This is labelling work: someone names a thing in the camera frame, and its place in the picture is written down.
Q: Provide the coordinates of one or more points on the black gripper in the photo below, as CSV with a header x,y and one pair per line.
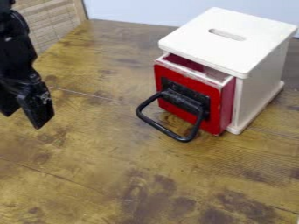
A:
x,y
19,78

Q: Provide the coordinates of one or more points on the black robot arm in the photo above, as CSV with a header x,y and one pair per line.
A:
x,y
23,91

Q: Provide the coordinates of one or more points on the white wooden cabinet box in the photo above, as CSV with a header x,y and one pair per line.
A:
x,y
243,46

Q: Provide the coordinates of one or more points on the red drawer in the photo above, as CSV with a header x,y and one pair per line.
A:
x,y
195,85

